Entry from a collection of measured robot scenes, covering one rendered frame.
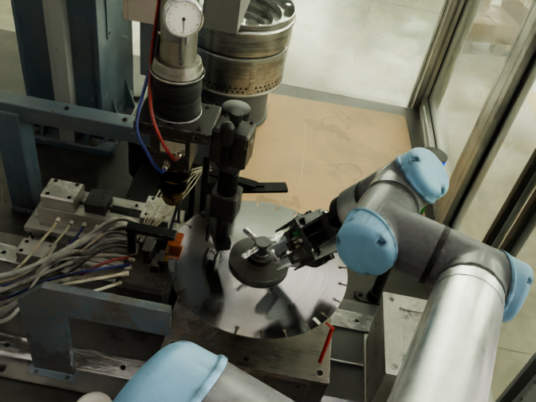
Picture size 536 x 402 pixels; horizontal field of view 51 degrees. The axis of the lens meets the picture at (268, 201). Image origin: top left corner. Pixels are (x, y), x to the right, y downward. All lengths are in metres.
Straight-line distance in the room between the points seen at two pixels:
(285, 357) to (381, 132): 0.98
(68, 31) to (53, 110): 0.29
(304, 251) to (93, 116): 0.54
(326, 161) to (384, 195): 0.93
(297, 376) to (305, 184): 0.65
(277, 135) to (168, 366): 1.36
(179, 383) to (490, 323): 0.32
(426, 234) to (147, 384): 0.40
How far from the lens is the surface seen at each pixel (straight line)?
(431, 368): 0.49
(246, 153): 0.81
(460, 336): 0.53
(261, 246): 0.98
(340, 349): 1.19
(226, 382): 0.37
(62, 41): 1.43
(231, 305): 0.96
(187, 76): 0.79
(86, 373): 1.12
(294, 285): 1.00
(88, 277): 1.06
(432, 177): 0.74
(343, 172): 1.60
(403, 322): 1.08
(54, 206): 1.25
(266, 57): 1.53
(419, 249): 0.67
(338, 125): 1.79
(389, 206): 0.69
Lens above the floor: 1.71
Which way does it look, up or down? 41 degrees down
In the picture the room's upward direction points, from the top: 11 degrees clockwise
